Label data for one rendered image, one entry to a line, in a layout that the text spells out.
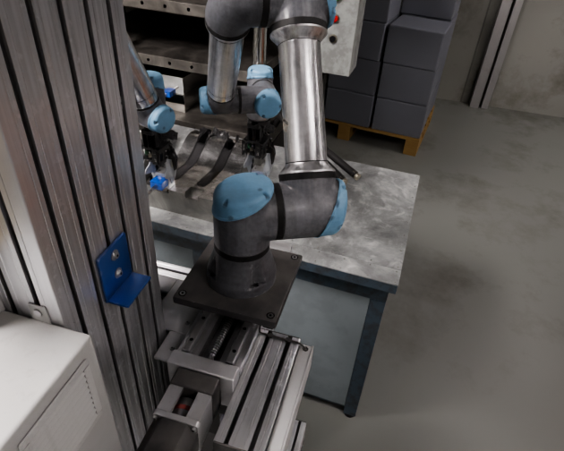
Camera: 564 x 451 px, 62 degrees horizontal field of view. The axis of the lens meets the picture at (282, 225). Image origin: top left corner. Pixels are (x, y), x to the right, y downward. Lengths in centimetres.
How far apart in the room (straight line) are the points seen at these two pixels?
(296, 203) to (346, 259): 61
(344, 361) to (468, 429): 64
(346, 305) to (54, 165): 117
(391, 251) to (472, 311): 117
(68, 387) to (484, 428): 181
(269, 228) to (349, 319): 81
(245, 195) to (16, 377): 46
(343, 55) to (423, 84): 173
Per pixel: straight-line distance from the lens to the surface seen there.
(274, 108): 130
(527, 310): 282
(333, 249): 151
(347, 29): 211
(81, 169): 67
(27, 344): 71
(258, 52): 210
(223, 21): 100
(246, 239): 90
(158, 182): 157
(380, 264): 149
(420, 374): 228
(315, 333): 174
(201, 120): 235
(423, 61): 374
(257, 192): 87
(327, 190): 92
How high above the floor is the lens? 174
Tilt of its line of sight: 36 degrees down
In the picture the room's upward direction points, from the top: 4 degrees clockwise
